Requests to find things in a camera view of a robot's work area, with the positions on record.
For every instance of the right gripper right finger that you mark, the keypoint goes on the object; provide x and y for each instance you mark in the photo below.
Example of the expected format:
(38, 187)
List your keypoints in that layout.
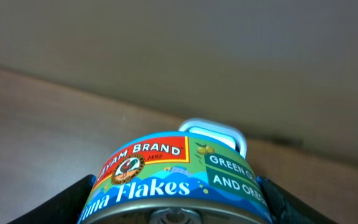
(285, 208)

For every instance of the white barcode scanner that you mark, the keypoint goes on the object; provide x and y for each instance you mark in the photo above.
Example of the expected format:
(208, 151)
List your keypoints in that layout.
(227, 134)

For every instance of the green tin can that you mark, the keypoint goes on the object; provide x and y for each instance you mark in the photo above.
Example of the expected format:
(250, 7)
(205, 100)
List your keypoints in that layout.
(175, 177)

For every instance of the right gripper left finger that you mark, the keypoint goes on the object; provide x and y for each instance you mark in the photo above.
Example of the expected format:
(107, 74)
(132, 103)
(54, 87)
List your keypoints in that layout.
(63, 208)

